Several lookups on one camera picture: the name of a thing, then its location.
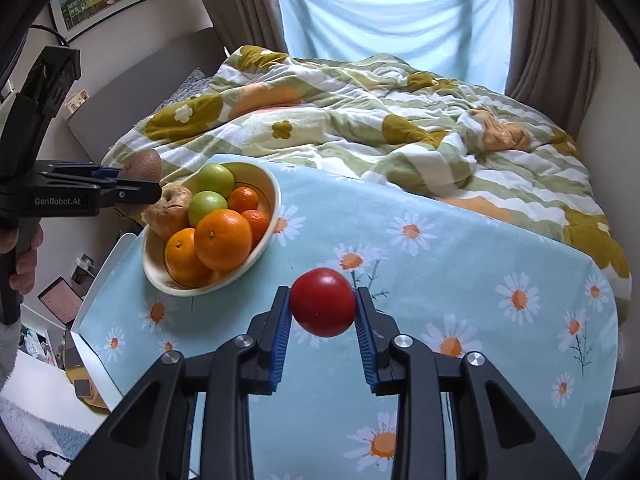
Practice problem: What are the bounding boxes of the small mandarin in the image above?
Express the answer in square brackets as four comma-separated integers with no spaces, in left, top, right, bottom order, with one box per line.
[227,186,261,214]

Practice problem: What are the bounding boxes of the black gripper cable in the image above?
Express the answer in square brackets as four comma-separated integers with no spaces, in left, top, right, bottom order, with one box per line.
[27,24,68,47]

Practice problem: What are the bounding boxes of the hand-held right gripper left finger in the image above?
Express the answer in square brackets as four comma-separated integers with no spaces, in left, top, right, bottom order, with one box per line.
[65,285,293,480]

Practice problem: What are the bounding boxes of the daisy print tablecloth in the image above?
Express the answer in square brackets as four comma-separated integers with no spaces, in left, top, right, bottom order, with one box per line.
[80,155,621,480]

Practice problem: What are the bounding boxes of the flower print blanket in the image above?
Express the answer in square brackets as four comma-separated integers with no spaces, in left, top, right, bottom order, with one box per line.
[102,45,632,321]

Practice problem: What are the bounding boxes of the large orange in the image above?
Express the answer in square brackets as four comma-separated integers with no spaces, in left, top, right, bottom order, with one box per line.
[194,208,253,272]

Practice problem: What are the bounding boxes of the grey headboard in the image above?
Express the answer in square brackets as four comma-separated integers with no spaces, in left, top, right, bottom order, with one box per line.
[66,27,226,161]

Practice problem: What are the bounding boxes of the white charger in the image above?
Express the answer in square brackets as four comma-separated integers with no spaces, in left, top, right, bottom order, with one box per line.
[70,254,96,283]

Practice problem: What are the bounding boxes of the large green apple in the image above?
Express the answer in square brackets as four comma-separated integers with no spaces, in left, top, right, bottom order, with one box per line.
[195,162,236,200]

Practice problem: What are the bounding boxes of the grey patterned pillow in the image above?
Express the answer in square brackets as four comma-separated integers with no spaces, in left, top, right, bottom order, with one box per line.
[155,67,208,111]

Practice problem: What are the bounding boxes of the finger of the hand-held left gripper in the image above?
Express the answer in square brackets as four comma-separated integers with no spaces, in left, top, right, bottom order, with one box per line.
[97,180,163,207]
[37,160,122,182]

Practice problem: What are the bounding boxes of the light blue window cloth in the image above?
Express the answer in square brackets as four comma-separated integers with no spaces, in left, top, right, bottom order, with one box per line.
[274,0,516,96]

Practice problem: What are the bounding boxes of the person's left hand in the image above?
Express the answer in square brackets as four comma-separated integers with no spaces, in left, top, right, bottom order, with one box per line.
[0,222,45,297]

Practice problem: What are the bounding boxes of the wrinkled red-yellow apple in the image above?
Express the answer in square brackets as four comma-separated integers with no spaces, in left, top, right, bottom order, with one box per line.
[145,185,195,240]

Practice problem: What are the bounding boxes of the bumpy mandarin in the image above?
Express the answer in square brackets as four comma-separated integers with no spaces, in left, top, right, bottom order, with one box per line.
[241,209,271,248]

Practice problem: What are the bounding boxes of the brown kiwi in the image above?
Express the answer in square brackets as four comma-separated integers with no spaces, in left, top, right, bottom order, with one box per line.
[116,149,163,217]

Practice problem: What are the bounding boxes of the pink screen tablet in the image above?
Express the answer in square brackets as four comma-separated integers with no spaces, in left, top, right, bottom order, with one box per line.
[39,276,83,326]

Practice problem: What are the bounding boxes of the brown curtain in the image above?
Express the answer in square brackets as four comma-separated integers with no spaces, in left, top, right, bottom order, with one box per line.
[505,0,601,133]
[187,0,288,56]

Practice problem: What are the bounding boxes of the red tomato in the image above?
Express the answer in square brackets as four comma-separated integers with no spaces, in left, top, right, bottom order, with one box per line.
[290,268,357,338]

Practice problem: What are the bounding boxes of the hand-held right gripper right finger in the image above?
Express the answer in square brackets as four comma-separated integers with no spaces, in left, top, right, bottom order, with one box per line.
[354,286,581,480]

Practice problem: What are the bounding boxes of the white and blue rug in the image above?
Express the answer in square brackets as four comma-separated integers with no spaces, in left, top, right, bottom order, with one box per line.
[0,365,106,480]

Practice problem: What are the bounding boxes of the white table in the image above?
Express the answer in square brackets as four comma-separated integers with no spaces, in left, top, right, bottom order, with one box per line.
[70,232,146,413]

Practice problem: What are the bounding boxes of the cream bowl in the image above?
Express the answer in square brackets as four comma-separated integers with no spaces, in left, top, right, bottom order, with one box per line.
[142,161,282,297]

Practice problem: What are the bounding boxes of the small green apple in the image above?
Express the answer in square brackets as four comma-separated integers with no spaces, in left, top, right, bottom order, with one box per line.
[188,191,229,229]

